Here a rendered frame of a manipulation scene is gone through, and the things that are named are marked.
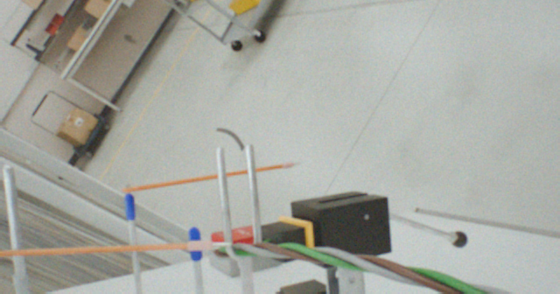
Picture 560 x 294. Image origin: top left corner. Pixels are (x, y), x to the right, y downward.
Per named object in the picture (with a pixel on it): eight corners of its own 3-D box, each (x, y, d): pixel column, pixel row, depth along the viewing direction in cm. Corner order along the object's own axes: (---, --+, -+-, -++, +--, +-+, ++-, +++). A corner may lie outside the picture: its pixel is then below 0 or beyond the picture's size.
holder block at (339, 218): (392, 252, 38) (388, 196, 38) (324, 269, 36) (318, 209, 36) (358, 241, 42) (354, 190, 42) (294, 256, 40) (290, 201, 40)
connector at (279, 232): (341, 248, 37) (339, 219, 37) (281, 264, 35) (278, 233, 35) (315, 241, 40) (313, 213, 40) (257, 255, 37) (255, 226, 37)
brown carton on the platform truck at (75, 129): (89, 123, 782) (67, 111, 767) (100, 119, 736) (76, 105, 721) (75, 148, 768) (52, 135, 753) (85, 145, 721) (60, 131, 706)
